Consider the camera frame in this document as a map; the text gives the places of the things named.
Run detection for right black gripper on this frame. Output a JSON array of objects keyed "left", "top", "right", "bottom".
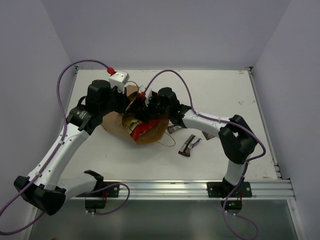
[{"left": 134, "top": 94, "right": 171, "bottom": 124}]

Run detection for brown chocolate bar wrapper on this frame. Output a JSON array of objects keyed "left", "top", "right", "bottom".
[{"left": 167, "top": 125, "right": 183, "bottom": 134}]

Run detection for brown purple chocolate bar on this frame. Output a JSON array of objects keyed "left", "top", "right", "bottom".
[{"left": 178, "top": 134, "right": 202, "bottom": 157}]

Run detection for dark chocolate bar wrapper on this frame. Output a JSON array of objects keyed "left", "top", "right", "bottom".
[{"left": 202, "top": 132, "right": 215, "bottom": 141}]

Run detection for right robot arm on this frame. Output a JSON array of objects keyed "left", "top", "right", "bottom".
[{"left": 129, "top": 87, "right": 258, "bottom": 198}]

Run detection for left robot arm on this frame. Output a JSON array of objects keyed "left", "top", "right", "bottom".
[{"left": 13, "top": 79, "right": 130, "bottom": 216}]

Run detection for red chip bag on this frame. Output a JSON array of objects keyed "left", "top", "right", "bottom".
[{"left": 130, "top": 119, "right": 159, "bottom": 141}]

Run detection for yellow chip bag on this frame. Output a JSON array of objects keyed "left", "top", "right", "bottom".
[{"left": 122, "top": 117, "right": 142, "bottom": 134}]

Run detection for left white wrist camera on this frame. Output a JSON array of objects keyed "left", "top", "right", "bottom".
[{"left": 108, "top": 71, "right": 130, "bottom": 94}]

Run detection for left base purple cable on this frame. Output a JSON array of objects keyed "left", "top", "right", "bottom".
[{"left": 84, "top": 183, "right": 131, "bottom": 216}]

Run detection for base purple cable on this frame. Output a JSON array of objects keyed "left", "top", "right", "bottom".
[
  {"left": 84, "top": 183, "right": 131, "bottom": 216},
  {"left": 221, "top": 192, "right": 260, "bottom": 240}
]

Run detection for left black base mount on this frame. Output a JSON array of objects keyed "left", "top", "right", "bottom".
[{"left": 77, "top": 181, "right": 120, "bottom": 198}]

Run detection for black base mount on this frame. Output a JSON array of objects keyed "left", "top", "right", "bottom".
[
  {"left": 206, "top": 181, "right": 253, "bottom": 199},
  {"left": 77, "top": 181, "right": 120, "bottom": 198}
]

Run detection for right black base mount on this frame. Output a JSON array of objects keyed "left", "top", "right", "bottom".
[{"left": 206, "top": 181, "right": 253, "bottom": 199}]

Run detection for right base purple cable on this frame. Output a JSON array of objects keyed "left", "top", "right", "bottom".
[{"left": 221, "top": 192, "right": 260, "bottom": 240}]

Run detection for aluminium front rail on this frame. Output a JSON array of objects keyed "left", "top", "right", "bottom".
[{"left": 57, "top": 177, "right": 295, "bottom": 201}]

